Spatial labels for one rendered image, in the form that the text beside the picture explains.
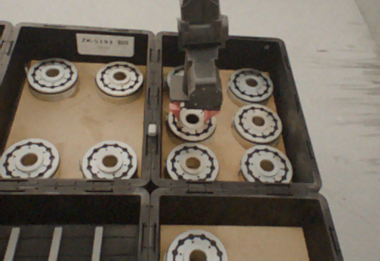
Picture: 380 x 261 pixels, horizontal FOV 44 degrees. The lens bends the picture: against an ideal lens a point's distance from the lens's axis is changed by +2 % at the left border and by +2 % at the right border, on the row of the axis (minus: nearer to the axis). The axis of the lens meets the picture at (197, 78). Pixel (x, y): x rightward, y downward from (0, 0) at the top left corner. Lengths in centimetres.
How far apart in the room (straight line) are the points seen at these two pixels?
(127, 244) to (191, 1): 43
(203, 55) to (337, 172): 54
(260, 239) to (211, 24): 40
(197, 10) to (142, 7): 77
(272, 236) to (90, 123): 43
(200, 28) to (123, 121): 33
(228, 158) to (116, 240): 27
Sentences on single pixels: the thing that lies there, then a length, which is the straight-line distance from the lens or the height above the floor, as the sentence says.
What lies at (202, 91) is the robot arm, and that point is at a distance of 75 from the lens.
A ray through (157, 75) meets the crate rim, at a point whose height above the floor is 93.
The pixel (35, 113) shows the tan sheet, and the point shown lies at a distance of 102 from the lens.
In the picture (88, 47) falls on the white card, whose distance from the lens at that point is 108.
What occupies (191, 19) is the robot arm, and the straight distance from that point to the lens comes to 73.
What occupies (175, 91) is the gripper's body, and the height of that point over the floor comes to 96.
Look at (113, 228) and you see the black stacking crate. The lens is 87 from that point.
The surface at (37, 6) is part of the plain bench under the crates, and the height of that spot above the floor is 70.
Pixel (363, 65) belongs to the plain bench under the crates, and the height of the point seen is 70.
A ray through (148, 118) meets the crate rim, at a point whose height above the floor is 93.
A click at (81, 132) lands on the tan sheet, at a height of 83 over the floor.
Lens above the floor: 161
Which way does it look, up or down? 46 degrees down
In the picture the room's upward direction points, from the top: 10 degrees clockwise
